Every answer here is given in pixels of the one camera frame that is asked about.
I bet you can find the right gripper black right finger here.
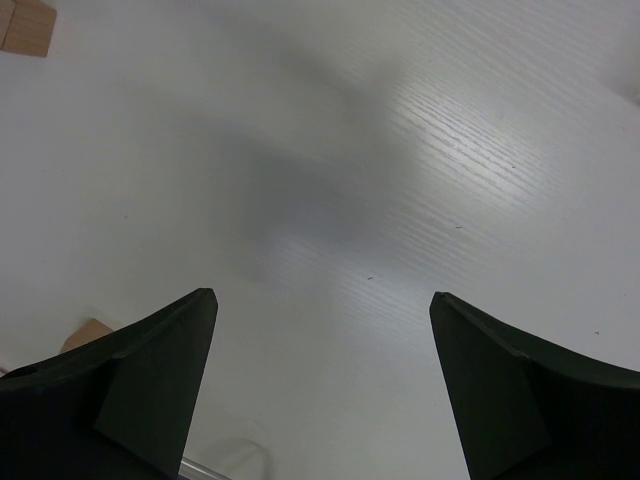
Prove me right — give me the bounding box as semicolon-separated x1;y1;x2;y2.
429;292;639;479

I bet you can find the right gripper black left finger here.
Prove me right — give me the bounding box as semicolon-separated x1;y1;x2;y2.
1;288;218;479

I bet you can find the lone wooden cube block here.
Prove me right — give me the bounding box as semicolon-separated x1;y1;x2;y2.
60;318;113;353

